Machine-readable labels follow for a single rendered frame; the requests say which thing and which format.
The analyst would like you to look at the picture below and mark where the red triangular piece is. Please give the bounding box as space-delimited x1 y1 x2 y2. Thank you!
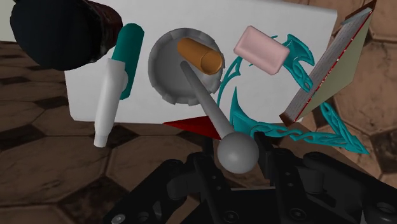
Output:
162 116 222 141

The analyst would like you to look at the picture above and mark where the pink rounded block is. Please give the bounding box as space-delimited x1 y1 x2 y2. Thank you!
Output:
232 25 291 76

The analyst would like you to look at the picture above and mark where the grey scalloped bowl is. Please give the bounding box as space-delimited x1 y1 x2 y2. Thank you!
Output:
147 27 225 106

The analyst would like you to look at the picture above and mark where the white and teal marker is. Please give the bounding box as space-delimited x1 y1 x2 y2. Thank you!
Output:
94 22 145 148

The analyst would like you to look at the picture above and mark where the grey ball-ended pestle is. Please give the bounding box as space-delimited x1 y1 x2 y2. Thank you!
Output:
180 60 260 174

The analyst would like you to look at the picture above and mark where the book with red edge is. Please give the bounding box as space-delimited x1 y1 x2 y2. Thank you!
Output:
279 0 378 127

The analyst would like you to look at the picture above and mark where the white table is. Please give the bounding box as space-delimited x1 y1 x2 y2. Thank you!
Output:
64 0 338 125

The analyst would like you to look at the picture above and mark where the dark round cup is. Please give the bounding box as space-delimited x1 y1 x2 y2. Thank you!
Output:
10 0 124 71

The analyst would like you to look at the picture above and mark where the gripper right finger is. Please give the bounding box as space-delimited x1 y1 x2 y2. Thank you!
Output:
254 131 397 224

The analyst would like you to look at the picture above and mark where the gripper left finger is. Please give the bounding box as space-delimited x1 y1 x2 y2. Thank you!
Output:
103 137 233 224

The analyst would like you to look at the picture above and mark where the teal tribal ornament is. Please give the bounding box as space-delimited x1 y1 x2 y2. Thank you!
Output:
216 32 370 155

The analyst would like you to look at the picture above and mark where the orange cylinder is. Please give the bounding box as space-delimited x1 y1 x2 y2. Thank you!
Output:
176 37 225 76

